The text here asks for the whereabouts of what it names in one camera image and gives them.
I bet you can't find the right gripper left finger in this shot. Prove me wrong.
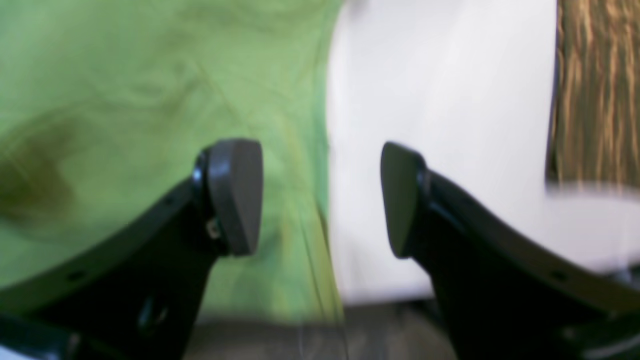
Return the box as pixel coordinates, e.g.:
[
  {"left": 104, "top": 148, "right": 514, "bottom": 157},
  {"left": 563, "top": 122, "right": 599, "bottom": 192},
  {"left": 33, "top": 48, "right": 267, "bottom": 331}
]
[{"left": 0, "top": 138, "right": 265, "bottom": 360}]

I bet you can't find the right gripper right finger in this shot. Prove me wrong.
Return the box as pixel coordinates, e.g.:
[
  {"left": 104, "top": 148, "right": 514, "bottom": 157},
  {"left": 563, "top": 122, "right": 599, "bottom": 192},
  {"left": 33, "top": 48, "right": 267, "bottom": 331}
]
[{"left": 380, "top": 142, "right": 640, "bottom": 360}]

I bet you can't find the green T-shirt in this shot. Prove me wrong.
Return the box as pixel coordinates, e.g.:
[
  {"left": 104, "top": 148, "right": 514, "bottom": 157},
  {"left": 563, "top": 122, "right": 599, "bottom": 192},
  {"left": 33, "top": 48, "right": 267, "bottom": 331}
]
[{"left": 0, "top": 0, "right": 344, "bottom": 324}]

